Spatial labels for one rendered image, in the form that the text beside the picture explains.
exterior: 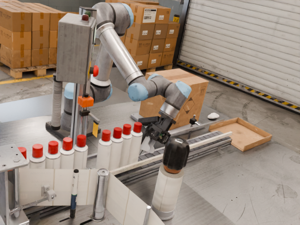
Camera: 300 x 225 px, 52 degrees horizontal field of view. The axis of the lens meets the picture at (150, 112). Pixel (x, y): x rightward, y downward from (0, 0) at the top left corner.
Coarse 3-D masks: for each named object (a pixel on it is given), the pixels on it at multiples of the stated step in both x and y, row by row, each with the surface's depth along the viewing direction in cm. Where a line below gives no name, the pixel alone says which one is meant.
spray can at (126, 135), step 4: (124, 124) 122; (128, 124) 123; (124, 128) 121; (128, 128) 121; (124, 132) 122; (128, 132) 121; (124, 136) 122; (128, 136) 122; (132, 136) 124; (124, 140) 122; (128, 140) 122; (124, 144) 123; (128, 144) 123; (124, 148) 123; (128, 148) 124; (124, 152) 124; (128, 152) 125; (124, 156) 125; (128, 156) 127; (120, 160) 126; (124, 160) 126; (120, 164) 127; (124, 164) 127
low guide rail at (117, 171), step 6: (228, 132) 171; (210, 138) 161; (216, 138) 163; (192, 144) 152; (198, 144) 154; (156, 156) 136; (162, 156) 138; (138, 162) 130; (144, 162) 132; (150, 162) 135; (120, 168) 124; (126, 168) 126; (132, 168) 128; (114, 174) 122
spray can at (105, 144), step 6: (102, 132) 114; (108, 132) 114; (102, 138) 115; (108, 138) 115; (102, 144) 114; (108, 144) 115; (102, 150) 115; (108, 150) 116; (102, 156) 116; (108, 156) 118; (96, 162) 119; (102, 162) 118; (108, 162) 119; (96, 168) 120
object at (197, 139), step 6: (216, 132) 177; (198, 138) 166; (204, 138) 167; (222, 138) 171; (228, 138) 173; (204, 144) 161; (210, 144) 162; (156, 150) 148; (162, 150) 149; (192, 150) 153; (144, 156) 141; (150, 156) 142; (156, 162) 138; (138, 168) 132; (120, 174) 126; (126, 174) 127
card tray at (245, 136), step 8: (232, 120) 202; (240, 120) 204; (216, 128) 192; (224, 128) 195; (232, 128) 197; (240, 128) 199; (248, 128) 201; (256, 128) 196; (232, 136) 186; (240, 136) 188; (248, 136) 190; (256, 136) 192; (264, 136) 193; (232, 144) 177; (240, 144) 178; (248, 144) 172; (256, 144) 179
